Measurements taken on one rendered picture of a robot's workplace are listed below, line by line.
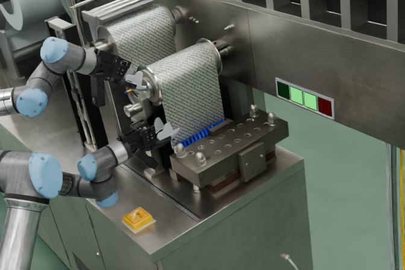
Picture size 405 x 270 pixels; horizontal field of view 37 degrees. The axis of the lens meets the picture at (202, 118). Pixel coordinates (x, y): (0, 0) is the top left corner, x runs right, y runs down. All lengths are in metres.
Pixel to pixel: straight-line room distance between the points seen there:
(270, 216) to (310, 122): 2.01
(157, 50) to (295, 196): 0.73
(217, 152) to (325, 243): 1.27
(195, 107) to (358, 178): 1.67
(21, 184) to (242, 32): 0.90
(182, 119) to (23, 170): 0.67
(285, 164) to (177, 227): 0.46
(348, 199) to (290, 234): 1.17
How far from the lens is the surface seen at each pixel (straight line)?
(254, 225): 2.14
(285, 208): 2.22
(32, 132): 2.72
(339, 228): 3.26
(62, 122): 2.73
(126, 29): 2.18
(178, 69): 2.04
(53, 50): 1.79
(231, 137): 2.10
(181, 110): 2.08
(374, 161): 3.72
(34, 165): 1.62
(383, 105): 1.75
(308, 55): 1.88
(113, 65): 1.90
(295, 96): 1.99
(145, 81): 2.01
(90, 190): 2.01
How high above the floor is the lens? 2.14
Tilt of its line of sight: 30 degrees down
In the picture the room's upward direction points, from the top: 10 degrees counter-clockwise
